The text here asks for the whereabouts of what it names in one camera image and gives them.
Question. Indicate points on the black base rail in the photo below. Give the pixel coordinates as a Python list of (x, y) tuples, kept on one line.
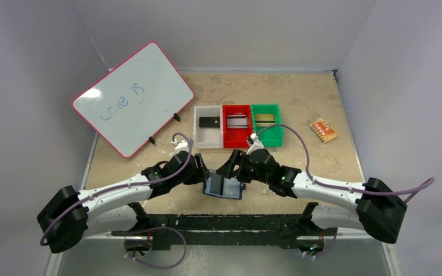
[(287, 231)]

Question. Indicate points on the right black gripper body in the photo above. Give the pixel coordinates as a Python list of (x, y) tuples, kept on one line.
[(237, 166)]

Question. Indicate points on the gold credit card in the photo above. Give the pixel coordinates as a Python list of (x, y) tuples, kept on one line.
[(263, 120)]

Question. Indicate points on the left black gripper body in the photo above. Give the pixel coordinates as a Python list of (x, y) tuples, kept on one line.
[(193, 176)]

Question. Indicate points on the blue leather card holder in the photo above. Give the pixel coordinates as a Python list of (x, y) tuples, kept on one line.
[(221, 187)]

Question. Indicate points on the green plastic bin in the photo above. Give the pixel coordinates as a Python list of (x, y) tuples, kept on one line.
[(273, 136)]

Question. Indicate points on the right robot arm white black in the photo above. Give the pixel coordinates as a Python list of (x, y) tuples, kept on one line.
[(366, 206)]

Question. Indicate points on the whiteboard with pink frame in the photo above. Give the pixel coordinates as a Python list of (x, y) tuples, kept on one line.
[(131, 103)]

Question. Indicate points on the black credit card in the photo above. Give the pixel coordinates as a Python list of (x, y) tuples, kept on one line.
[(209, 122)]

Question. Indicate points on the orange card with pattern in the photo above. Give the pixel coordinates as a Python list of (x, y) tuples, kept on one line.
[(323, 130)]

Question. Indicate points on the red plastic bin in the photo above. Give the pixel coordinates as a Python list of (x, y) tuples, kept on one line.
[(236, 137)]

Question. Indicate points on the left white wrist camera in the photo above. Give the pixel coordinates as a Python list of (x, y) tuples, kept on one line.
[(182, 145)]

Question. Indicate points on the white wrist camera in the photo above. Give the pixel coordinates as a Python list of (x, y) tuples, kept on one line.
[(254, 143), (182, 145)]

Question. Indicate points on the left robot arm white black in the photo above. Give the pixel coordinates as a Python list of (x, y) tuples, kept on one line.
[(71, 215)]

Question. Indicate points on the white plastic bin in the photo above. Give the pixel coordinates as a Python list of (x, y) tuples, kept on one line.
[(207, 138)]

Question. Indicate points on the silver credit card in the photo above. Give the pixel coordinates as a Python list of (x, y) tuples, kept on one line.
[(237, 122)]

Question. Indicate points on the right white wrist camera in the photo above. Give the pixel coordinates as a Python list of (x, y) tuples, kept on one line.
[(254, 143)]

